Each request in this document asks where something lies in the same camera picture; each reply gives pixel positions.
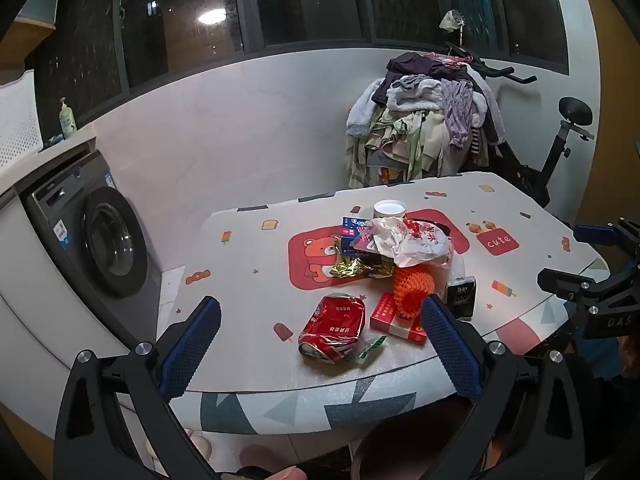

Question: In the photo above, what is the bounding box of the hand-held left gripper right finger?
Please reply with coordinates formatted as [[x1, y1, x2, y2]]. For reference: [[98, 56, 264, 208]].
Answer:
[[419, 294, 586, 480]]

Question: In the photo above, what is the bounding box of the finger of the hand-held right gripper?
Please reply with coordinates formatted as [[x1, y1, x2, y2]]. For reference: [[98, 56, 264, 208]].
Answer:
[[574, 218, 640, 261], [537, 260, 640, 311]]

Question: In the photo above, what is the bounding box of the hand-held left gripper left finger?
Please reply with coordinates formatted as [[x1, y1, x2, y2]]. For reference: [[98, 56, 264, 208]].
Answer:
[[54, 296, 223, 480]]

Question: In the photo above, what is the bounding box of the black tissue packet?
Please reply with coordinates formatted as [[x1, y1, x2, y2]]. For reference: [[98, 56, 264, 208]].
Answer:
[[445, 277, 476, 321]]

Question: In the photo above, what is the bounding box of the red cigarette box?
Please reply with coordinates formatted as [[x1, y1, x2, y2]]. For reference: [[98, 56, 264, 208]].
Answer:
[[370, 292, 428, 345]]

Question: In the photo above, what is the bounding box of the orange foam net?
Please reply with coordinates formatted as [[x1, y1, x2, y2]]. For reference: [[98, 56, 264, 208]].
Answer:
[[392, 266, 436, 318]]

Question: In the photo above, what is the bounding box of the small green wrapper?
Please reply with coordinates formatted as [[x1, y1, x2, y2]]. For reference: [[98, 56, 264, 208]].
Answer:
[[357, 336, 388, 361]]

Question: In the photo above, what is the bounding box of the white foam net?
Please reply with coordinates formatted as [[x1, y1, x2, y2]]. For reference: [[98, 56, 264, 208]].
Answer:
[[439, 251, 467, 285]]

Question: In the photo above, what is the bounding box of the white plastic bag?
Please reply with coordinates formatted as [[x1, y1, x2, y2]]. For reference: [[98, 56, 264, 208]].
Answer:
[[370, 217, 453, 268]]

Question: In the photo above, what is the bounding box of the brown waste bin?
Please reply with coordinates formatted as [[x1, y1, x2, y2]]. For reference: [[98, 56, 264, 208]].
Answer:
[[350, 410, 476, 480]]

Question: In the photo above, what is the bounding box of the crushed red drink can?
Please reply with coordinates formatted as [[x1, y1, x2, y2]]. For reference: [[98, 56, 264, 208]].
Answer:
[[298, 294, 368, 363]]

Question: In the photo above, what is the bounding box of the gold foil wrapper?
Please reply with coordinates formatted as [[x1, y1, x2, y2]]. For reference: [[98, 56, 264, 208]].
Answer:
[[330, 255, 396, 281]]

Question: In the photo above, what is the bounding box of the white paper cup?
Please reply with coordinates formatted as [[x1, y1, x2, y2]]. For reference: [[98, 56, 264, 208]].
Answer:
[[373, 200, 407, 222]]

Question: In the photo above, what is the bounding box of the blue cardboard box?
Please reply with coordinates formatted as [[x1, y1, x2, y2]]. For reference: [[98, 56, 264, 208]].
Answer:
[[341, 216, 373, 242]]

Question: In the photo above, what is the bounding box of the person's blue clothing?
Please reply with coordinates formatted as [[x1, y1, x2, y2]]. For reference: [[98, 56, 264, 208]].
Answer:
[[575, 325, 626, 381]]

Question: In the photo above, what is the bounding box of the black exercise bike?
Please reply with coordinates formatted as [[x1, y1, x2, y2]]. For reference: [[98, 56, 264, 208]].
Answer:
[[442, 42, 596, 211]]

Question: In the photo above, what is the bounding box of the pale slipper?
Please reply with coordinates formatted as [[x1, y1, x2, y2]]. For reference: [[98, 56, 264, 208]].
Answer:
[[184, 428, 216, 461]]

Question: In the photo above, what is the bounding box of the grey washing machine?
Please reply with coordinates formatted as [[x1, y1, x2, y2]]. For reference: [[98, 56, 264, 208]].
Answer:
[[25, 150, 163, 333]]

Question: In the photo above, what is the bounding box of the pile of clothes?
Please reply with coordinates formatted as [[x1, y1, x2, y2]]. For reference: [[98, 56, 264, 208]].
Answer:
[[345, 52, 503, 188]]

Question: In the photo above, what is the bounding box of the pink clothes hanger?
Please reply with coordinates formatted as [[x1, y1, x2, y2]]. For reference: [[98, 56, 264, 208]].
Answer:
[[431, 53, 473, 68]]

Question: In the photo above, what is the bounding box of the white countertop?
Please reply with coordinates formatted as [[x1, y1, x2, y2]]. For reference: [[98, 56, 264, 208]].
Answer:
[[0, 127, 98, 196]]

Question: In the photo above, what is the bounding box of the pump soap bottle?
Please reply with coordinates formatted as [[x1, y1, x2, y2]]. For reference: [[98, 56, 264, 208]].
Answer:
[[58, 97, 77, 140]]

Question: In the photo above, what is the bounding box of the white perforated laundry basket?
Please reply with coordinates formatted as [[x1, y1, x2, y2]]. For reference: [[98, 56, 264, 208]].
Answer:
[[0, 71, 43, 168]]

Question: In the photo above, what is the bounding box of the dark framed window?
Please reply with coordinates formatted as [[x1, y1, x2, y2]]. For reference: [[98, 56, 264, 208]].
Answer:
[[25, 0, 571, 131]]

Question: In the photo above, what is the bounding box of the wooden wall cabinet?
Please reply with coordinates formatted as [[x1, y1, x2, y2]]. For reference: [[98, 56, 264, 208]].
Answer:
[[0, 17, 56, 73]]

